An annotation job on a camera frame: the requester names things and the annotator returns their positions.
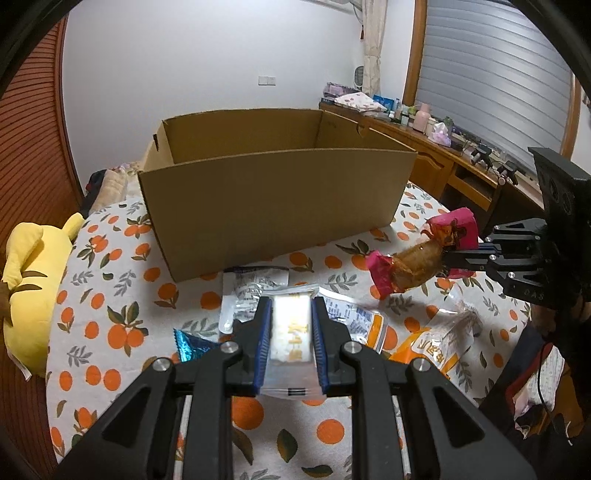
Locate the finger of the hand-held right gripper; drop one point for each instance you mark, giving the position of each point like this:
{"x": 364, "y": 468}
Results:
{"x": 475, "y": 264}
{"x": 517, "y": 235}

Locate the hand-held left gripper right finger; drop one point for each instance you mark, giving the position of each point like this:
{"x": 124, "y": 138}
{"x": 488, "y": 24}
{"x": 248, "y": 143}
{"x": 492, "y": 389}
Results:
{"x": 319, "y": 344}

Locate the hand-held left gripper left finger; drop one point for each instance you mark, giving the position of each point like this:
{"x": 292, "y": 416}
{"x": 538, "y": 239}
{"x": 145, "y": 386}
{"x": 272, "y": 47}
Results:
{"x": 263, "y": 346}

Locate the white yellow-print snack packet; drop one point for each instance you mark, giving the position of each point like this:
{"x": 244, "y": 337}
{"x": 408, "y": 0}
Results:
{"x": 291, "y": 332}

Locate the pink-ended brown snack packet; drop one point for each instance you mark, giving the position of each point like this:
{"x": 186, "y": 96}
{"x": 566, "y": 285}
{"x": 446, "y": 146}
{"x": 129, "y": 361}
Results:
{"x": 415, "y": 263}

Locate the brown cardboard box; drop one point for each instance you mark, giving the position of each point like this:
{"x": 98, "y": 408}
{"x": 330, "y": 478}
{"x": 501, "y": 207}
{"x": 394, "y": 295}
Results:
{"x": 277, "y": 207}

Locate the white orange-cornered snack packet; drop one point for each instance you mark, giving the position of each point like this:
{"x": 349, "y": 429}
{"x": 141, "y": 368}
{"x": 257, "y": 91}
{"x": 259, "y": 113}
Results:
{"x": 355, "y": 318}

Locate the clear grey-print snack packet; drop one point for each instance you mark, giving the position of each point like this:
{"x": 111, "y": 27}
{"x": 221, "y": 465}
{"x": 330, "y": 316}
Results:
{"x": 251, "y": 286}

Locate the black clamp device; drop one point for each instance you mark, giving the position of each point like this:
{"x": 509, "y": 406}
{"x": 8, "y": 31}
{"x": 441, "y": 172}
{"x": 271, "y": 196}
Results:
{"x": 482, "y": 153}
{"x": 508, "y": 171}

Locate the blue foil snack packet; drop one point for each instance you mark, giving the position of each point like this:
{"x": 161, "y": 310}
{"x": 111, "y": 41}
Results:
{"x": 194, "y": 346}

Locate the orange snack packet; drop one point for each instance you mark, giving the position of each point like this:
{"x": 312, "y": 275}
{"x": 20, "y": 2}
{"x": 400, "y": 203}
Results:
{"x": 429, "y": 357}

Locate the wooden cabinet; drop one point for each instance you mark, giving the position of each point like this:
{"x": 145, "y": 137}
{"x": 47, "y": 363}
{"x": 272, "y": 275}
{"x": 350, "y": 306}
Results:
{"x": 438, "y": 161}

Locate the pink tissue pack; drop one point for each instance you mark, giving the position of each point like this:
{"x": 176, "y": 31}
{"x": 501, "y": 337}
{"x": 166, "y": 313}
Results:
{"x": 441, "y": 134}

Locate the orange-print white blanket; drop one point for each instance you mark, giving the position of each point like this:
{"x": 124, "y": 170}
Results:
{"x": 138, "y": 300}

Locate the person's dark clothing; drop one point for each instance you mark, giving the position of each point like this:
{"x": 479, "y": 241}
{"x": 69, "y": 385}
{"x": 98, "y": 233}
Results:
{"x": 521, "y": 392}

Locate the pink bottle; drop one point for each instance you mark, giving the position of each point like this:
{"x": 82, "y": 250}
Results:
{"x": 422, "y": 117}

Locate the blue box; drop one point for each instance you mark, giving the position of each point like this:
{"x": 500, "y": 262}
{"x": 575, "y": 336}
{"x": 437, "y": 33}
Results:
{"x": 382, "y": 100}

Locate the folded floral cloth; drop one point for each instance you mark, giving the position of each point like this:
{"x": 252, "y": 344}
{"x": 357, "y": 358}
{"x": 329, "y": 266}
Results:
{"x": 358, "y": 100}

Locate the floral quilt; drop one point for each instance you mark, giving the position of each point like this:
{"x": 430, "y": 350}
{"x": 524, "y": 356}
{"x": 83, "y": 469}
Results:
{"x": 113, "y": 184}

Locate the small white fan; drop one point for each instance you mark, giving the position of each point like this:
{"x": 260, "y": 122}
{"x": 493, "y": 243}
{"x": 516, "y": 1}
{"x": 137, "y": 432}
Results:
{"x": 359, "y": 76}

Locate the purple box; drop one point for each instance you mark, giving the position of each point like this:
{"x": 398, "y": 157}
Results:
{"x": 334, "y": 90}

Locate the dark cloth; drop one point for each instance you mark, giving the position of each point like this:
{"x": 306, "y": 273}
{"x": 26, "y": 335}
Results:
{"x": 94, "y": 181}

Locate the yellow plush toy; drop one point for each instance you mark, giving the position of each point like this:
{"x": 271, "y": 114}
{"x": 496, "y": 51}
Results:
{"x": 32, "y": 286}

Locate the beige curtain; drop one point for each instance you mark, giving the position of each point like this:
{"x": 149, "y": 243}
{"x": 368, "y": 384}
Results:
{"x": 371, "y": 46}

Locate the wooden louvered wardrobe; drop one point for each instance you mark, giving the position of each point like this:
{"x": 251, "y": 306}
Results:
{"x": 32, "y": 138}

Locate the white wall switch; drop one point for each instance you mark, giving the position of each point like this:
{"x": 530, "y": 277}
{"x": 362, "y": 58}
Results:
{"x": 267, "y": 81}

